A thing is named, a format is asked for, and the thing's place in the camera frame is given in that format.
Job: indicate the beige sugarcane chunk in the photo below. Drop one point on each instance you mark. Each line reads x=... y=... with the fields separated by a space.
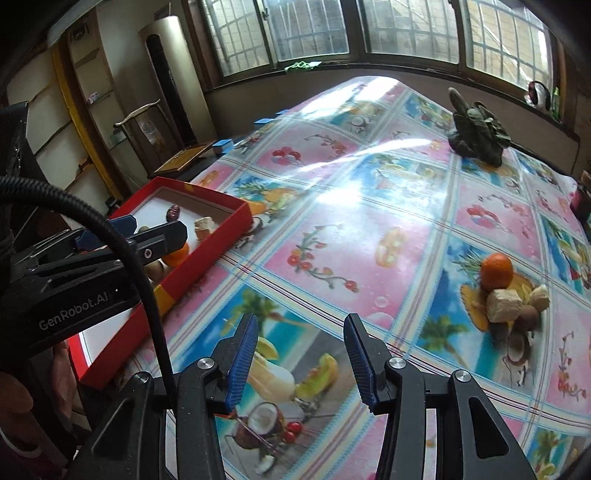
x=203 y=227

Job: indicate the wooden stool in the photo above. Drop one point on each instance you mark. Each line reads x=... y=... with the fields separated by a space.
x=150 y=134

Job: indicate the pale sugarcane wedge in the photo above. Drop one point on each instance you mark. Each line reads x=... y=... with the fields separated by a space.
x=539 y=298

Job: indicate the red jujube date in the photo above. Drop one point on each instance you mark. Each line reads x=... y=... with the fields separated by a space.
x=172 y=213

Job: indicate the tall white air conditioner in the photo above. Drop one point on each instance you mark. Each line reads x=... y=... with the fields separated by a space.
x=177 y=80

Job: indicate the person hand red sleeve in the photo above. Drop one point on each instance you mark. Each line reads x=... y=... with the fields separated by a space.
x=36 y=408

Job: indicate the green bottle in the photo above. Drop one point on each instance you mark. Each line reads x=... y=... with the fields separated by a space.
x=555 y=104

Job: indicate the red shallow box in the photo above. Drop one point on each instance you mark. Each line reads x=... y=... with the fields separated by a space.
x=100 y=351

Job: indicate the orange tangerine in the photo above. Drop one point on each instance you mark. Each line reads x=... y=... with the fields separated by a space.
x=177 y=257
x=496 y=272

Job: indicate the window with grille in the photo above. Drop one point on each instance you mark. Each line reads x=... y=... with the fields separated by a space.
x=500 y=40

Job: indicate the dark green leafy vegetable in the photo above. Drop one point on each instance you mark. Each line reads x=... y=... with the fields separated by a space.
x=477 y=133

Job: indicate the green item on sill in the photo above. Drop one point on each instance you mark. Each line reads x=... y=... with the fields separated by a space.
x=302 y=66

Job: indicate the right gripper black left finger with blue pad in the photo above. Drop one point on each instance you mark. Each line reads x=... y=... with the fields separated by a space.
x=211 y=386

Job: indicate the colourful fruit print tablecloth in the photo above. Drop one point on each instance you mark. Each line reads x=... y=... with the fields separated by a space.
x=360 y=206

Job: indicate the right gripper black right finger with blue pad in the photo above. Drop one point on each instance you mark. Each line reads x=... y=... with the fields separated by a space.
x=390 y=386

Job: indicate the beige sugarcane block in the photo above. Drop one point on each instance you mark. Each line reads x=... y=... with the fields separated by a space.
x=503 y=306

